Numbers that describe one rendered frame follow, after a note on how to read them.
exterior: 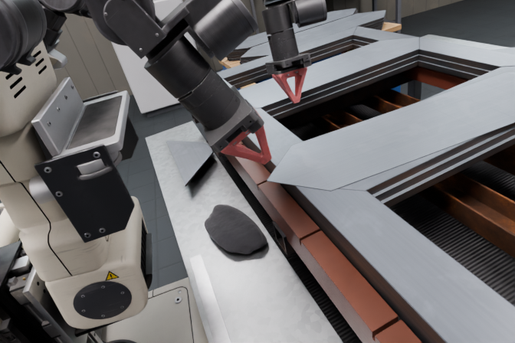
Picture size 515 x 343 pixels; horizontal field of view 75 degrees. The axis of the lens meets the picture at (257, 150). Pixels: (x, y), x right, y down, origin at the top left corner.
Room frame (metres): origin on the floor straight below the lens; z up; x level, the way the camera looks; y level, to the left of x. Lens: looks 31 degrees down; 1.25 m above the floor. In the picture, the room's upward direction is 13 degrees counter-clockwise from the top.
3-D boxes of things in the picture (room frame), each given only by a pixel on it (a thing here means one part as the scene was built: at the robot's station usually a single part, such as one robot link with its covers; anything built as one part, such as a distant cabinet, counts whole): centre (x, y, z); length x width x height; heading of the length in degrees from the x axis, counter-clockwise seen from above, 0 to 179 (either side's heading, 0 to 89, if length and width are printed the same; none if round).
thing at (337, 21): (1.65, -0.35, 0.82); 0.80 x 0.40 x 0.06; 107
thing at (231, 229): (0.60, 0.10, 0.70); 0.20 x 0.10 x 0.03; 29
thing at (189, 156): (0.99, 0.22, 0.70); 0.39 x 0.12 x 0.04; 17
